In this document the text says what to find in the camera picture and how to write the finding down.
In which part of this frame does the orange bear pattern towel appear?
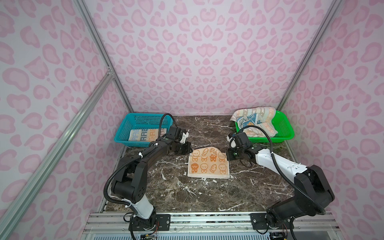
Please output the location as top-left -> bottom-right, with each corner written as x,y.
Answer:
187,147 -> 230,179

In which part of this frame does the blue patterned towel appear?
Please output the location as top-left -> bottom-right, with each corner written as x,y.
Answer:
237,113 -> 264,128

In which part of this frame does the cream rabbit lettered towel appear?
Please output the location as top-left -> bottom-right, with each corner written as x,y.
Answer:
129,129 -> 159,142

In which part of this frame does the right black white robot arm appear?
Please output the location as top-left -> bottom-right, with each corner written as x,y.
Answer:
227,133 -> 335,229

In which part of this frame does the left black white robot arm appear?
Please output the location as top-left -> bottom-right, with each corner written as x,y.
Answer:
103,126 -> 193,229

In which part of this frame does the pale pink patterned towel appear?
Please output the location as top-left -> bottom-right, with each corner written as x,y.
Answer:
231,107 -> 278,137

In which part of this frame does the green plastic basket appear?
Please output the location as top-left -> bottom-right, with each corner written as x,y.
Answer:
249,111 -> 295,143

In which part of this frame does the teal plastic basket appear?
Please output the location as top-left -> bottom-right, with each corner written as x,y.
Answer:
114,113 -> 174,148

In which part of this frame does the left diagonal aluminium strut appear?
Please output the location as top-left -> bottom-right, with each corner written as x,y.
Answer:
1,73 -> 115,240

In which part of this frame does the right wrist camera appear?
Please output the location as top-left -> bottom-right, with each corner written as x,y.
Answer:
227,132 -> 253,149

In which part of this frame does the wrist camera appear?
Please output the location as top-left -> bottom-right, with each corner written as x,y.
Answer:
167,126 -> 189,144
227,132 -> 253,149

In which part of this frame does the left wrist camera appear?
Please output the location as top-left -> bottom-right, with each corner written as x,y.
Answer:
167,126 -> 189,144

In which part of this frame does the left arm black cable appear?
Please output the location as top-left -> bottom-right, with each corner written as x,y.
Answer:
102,112 -> 176,240

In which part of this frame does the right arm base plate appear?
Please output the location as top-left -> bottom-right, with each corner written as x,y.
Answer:
250,213 -> 294,231

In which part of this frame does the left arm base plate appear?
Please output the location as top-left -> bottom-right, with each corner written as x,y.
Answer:
129,214 -> 171,232

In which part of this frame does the left rear aluminium post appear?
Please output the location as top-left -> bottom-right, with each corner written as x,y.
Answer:
74,0 -> 135,113

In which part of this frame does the aluminium post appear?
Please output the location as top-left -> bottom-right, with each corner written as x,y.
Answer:
277,0 -> 344,112
74,0 -> 135,113

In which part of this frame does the aluminium front rail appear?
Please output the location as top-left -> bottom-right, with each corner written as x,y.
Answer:
81,212 -> 344,240

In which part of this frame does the right rear aluminium post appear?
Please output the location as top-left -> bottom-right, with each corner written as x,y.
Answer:
277,0 -> 344,112

